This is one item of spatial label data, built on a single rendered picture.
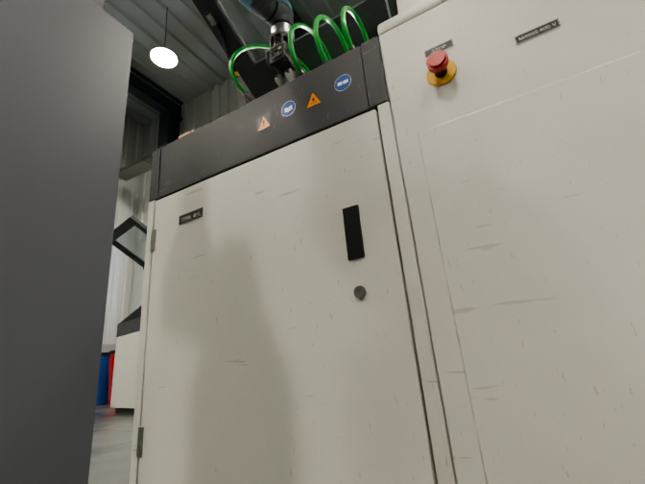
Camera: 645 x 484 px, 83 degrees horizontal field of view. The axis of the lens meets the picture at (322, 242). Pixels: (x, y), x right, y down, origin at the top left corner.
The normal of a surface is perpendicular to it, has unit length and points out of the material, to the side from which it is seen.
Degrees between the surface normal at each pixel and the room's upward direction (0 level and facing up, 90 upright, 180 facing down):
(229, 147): 90
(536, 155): 90
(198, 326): 90
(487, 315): 90
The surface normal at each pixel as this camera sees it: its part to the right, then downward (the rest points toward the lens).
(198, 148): -0.49, -0.23
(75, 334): 0.88, -0.22
